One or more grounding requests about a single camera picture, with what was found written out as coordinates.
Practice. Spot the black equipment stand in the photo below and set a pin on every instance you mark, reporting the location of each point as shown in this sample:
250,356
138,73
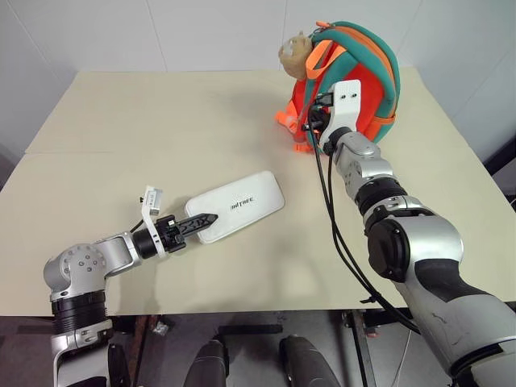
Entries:
504,169

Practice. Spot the black table frame bar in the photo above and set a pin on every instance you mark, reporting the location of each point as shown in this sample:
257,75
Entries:
250,328

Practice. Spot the tan plush toy pendant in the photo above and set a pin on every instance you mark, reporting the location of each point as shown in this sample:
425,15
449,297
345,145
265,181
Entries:
296,54

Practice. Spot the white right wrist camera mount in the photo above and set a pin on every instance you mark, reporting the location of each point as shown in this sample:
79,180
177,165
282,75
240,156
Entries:
346,106

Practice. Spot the black table frame leg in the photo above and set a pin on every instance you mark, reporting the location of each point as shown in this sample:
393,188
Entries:
359,346

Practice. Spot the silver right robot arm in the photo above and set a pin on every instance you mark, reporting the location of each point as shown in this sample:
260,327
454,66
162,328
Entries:
431,250

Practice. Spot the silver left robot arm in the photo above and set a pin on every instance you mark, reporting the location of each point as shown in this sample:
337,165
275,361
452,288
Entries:
80,262

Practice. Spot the dark rounded shape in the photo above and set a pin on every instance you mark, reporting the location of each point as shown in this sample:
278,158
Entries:
209,364
308,363

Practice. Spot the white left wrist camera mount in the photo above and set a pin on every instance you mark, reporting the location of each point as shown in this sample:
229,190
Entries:
152,199

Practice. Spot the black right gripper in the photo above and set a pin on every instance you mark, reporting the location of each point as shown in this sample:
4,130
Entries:
317,116

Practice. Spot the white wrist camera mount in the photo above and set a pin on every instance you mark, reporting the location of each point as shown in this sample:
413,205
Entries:
346,106
152,199

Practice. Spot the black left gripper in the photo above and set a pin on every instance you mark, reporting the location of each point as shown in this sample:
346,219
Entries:
171,235

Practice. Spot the white rounded flat box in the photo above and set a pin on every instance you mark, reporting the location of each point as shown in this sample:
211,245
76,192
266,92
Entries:
242,197

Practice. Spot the orange and teal backpack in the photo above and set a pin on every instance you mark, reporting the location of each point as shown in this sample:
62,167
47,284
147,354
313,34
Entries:
363,86

